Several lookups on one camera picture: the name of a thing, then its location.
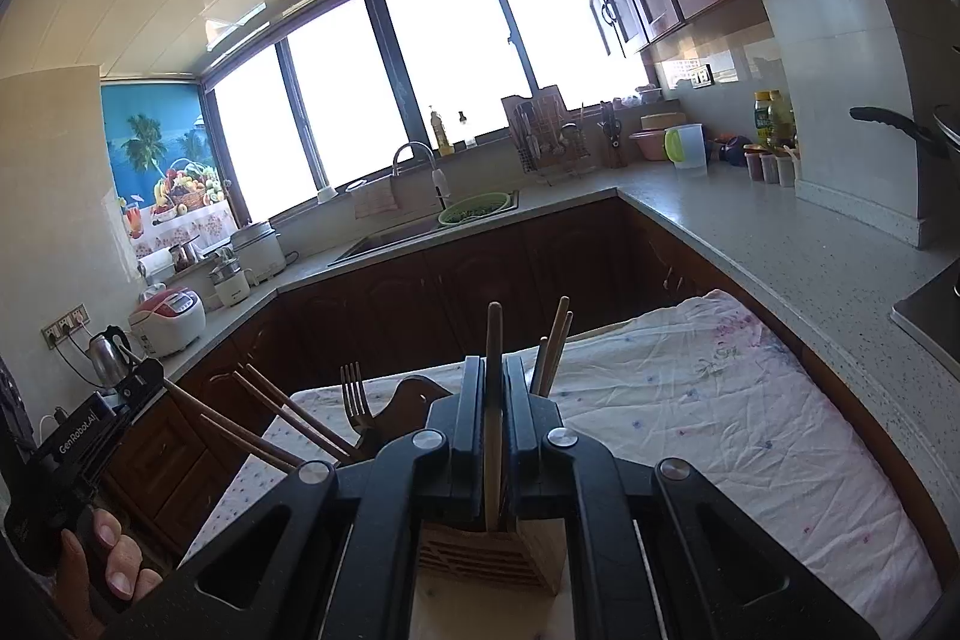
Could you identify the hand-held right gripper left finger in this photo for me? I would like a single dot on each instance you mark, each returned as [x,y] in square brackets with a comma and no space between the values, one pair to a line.
[474,437]

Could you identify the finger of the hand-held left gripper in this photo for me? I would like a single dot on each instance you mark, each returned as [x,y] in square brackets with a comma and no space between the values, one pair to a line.
[141,381]

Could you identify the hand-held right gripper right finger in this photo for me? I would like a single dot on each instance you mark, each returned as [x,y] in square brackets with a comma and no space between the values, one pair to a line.
[517,437]

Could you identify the long wooden chopstick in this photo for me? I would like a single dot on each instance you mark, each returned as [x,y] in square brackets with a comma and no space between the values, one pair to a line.
[555,332]
[493,340]
[232,424]
[292,411]
[247,443]
[564,336]
[540,362]
[307,411]

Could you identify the wooden utensil holder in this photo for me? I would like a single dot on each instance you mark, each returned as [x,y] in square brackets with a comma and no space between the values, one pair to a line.
[465,557]

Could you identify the person's left hand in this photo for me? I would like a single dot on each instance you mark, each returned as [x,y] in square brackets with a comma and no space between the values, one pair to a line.
[120,557]

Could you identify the metal kettle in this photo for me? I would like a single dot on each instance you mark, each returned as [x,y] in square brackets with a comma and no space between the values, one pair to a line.
[105,355]

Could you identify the red and white rice cooker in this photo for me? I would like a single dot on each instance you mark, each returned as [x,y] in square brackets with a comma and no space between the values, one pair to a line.
[169,317]

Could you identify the paper towel roll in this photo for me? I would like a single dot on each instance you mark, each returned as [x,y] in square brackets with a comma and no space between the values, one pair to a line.
[156,265]

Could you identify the metal fork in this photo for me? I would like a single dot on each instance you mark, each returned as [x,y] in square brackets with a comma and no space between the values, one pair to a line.
[356,396]

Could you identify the white food steamer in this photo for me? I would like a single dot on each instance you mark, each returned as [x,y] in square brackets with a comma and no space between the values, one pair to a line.
[229,287]

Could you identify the wooden base cabinets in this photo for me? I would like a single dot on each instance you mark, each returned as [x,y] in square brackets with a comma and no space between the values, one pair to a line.
[487,257]

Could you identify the floral tablecloth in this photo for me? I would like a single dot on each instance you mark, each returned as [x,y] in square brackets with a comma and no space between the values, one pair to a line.
[712,400]

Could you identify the kitchen sink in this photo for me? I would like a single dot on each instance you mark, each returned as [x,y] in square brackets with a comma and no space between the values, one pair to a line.
[390,235]

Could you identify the green colander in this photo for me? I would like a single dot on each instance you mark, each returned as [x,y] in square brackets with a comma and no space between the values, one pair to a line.
[472,211]

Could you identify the dish cloth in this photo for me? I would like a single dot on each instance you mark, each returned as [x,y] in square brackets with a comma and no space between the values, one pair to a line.
[373,199]

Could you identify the metal faucet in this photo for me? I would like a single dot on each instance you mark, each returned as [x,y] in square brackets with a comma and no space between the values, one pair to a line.
[439,179]

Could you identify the white cup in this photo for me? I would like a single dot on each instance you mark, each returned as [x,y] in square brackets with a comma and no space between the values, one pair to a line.
[325,194]

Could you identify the dish rack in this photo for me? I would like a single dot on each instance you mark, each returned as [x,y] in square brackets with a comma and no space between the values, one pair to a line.
[547,138]

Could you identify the yellow dish soap bottle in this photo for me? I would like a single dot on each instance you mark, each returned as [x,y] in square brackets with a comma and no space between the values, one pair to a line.
[442,134]

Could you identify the small clear bottle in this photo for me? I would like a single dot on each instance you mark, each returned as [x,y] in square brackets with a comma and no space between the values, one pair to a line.
[466,132]

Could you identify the pink plastic basin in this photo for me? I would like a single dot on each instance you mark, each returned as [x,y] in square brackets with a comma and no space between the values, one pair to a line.
[649,145]

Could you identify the speckled kitchen countertop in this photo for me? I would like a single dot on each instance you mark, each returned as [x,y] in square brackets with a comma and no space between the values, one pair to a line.
[787,242]

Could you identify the green and white pitcher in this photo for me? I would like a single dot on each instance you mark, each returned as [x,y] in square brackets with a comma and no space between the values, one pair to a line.
[690,149]

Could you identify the white spice jar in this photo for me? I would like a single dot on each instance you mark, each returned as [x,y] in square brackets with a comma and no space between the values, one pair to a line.
[752,166]
[786,169]
[769,166]

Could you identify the kitchen window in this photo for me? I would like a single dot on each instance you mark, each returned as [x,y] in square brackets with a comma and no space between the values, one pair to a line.
[450,48]

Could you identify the yellow oil bottle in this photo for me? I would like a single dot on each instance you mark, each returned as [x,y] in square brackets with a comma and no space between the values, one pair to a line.
[763,123]
[784,119]

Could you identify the gas stove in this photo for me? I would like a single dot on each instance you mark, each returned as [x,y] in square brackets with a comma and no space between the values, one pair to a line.
[930,306]

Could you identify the black wok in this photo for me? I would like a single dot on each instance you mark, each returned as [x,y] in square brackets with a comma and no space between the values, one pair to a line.
[892,120]

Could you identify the wall socket strip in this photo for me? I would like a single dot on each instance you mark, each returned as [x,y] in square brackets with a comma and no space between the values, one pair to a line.
[66,325]

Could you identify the tropical fruit wall poster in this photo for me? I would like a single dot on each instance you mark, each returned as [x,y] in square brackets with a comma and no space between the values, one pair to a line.
[150,145]

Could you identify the wall socket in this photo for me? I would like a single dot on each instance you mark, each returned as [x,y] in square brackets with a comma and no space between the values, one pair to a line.
[694,75]

